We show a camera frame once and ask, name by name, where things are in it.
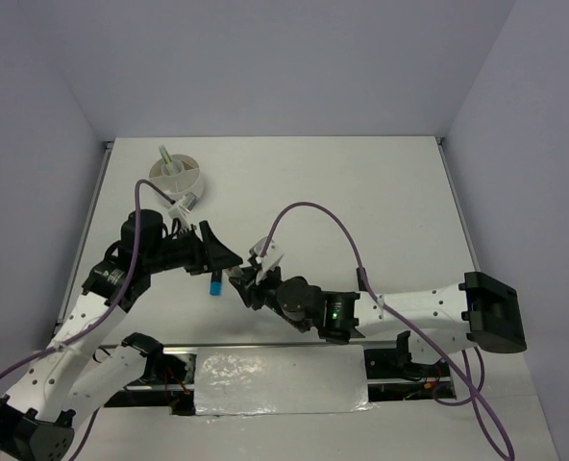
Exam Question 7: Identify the white round divided container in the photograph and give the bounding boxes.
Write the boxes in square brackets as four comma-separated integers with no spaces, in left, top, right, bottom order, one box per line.
[148,154,205,203]

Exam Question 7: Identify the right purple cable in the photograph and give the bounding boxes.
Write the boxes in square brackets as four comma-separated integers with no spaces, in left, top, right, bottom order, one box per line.
[262,201,516,461]

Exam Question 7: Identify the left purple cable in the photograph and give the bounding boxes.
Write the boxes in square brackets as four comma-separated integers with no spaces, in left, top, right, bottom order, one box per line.
[0,179,175,460]

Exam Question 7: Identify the purple cable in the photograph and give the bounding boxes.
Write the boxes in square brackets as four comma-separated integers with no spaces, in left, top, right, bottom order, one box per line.
[0,179,175,460]
[262,201,516,461]

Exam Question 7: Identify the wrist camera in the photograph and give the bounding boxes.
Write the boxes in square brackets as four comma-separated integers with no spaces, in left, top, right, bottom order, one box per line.
[167,192,199,230]
[249,237,285,284]

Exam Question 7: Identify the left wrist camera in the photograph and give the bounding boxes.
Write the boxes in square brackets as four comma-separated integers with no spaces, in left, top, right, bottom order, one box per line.
[167,192,199,230]

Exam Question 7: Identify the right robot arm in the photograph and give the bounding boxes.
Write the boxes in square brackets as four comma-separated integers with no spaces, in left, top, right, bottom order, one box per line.
[227,266,527,376]

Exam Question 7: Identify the black blue highlighter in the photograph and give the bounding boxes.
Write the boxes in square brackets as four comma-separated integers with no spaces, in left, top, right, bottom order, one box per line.
[209,271,223,297]

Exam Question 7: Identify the thin yellow highlighter pen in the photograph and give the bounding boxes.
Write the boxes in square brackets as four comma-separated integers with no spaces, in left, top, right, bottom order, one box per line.
[159,145,178,176]

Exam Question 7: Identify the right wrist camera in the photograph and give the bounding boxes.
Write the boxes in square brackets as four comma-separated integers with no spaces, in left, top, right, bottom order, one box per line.
[249,237,285,284]

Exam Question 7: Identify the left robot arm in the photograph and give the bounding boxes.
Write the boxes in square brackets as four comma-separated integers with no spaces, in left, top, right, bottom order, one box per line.
[0,209,242,460]

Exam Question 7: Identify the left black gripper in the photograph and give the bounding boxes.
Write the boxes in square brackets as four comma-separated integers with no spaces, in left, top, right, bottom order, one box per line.
[145,220,243,276]

